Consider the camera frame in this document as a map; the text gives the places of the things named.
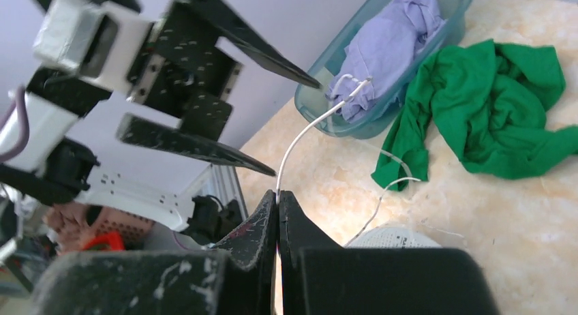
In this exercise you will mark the teal plastic basket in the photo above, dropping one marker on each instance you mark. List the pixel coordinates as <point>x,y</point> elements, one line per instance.
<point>312,103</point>

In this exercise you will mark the pink perforated basket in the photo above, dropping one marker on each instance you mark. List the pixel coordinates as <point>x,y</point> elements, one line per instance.
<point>75,226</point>

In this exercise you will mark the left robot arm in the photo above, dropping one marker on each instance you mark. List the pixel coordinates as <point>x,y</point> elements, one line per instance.
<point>41,164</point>

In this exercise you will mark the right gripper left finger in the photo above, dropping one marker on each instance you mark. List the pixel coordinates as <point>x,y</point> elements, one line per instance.
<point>246,283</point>

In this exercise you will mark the white filament spool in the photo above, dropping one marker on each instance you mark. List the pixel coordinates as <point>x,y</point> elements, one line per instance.
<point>385,237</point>

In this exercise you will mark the lavender cloth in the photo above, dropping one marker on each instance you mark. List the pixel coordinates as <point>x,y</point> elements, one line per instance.
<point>383,49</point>

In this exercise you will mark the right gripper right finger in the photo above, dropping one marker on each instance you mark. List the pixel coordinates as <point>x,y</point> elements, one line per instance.
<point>296,233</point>

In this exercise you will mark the green cloth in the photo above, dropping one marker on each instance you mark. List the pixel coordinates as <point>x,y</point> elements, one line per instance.
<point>489,102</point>

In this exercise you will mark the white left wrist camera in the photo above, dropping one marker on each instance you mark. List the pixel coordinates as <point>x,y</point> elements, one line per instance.
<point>95,42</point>

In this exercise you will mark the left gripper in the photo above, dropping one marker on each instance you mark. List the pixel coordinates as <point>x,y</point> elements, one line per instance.
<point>185,75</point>

